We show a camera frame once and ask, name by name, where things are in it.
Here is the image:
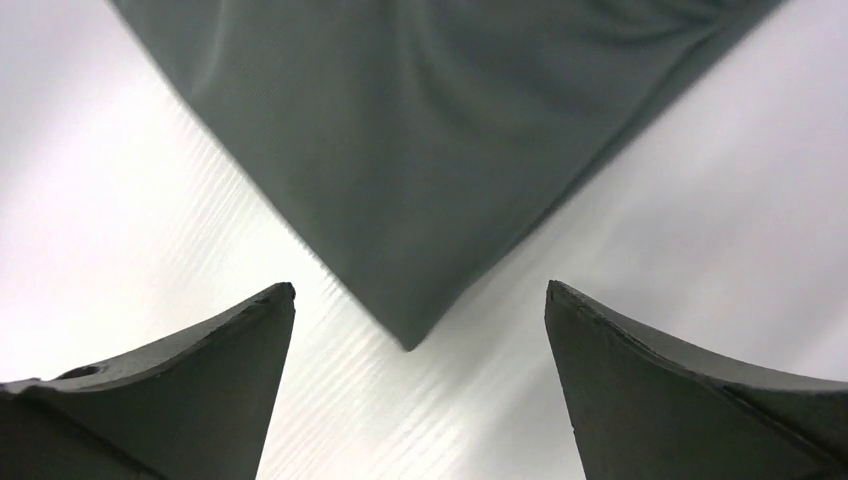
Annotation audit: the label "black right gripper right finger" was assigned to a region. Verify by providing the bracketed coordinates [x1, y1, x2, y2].
[545, 281, 847, 479]

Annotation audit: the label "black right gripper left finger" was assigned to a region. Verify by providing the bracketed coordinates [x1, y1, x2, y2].
[1, 283, 295, 479]

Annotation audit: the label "dark grey t-shirt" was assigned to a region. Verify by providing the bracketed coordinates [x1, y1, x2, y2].
[115, 0, 775, 350]

